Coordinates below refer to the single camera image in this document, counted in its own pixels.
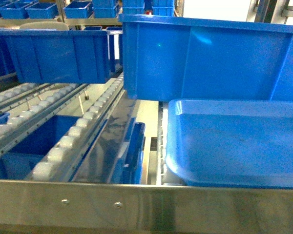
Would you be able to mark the steel roller conveyor rack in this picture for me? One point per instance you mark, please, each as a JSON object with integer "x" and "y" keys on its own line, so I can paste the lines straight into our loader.
{"x": 67, "y": 167}

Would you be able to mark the blue crate on left conveyor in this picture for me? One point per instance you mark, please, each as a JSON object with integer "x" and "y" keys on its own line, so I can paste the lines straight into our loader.
{"x": 52, "y": 56}

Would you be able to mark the large blue crate behind tray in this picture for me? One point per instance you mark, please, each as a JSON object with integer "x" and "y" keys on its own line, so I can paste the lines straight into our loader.
{"x": 166, "y": 58}

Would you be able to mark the blue plastic tray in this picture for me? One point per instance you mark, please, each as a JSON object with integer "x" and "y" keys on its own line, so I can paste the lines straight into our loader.
{"x": 231, "y": 143}

